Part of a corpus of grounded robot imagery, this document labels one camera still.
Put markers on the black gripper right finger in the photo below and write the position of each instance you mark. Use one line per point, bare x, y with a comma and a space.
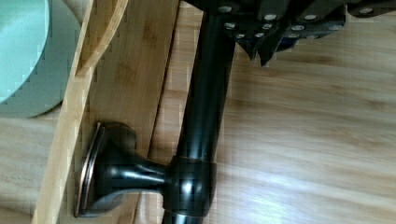
291, 20

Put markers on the bamboo cutting board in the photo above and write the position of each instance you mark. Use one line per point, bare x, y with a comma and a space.
310, 138

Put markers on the light green bowl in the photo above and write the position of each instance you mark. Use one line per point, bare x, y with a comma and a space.
37, 47

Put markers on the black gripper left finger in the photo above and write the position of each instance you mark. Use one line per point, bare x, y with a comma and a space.
257, 26

